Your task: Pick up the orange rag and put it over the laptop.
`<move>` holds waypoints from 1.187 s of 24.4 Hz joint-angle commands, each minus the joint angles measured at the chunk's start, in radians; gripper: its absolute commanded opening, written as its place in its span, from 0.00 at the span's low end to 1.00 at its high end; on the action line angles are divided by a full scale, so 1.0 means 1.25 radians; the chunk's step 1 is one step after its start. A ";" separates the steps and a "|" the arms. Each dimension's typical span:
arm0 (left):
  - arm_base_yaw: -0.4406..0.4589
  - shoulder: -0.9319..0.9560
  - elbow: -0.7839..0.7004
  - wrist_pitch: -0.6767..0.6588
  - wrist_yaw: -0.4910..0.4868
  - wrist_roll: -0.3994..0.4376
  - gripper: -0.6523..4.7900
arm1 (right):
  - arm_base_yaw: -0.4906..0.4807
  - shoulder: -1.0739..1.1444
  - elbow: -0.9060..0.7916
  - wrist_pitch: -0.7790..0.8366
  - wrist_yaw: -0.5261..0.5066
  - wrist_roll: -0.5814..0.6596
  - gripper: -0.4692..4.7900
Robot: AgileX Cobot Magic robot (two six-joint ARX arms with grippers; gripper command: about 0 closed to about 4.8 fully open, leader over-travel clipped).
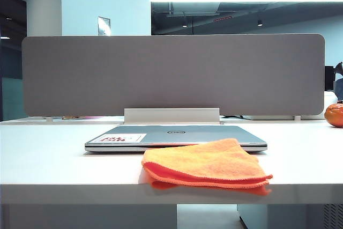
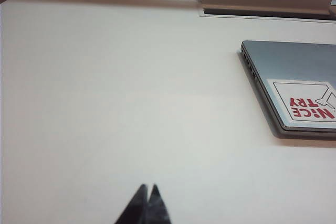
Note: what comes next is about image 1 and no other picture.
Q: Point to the silver wall plaque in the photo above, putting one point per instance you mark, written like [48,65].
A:
[104,26]

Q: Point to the white sticker with red letters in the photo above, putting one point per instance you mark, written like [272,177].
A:
[134,137]

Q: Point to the grey fabric desk divider panel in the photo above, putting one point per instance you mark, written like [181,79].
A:
[171,73]

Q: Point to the black computer monitor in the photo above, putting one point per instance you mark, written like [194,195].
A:
[329,77]

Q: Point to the white divider clamp foot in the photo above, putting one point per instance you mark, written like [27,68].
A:
[297,118]
[48,119]

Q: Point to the orange microfibre rag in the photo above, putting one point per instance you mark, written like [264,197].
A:
[203,162]

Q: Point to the silver Dell laptop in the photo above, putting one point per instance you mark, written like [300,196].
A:
[211,132]

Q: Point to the orange round fruit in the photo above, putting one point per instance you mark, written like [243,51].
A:
[335,115]

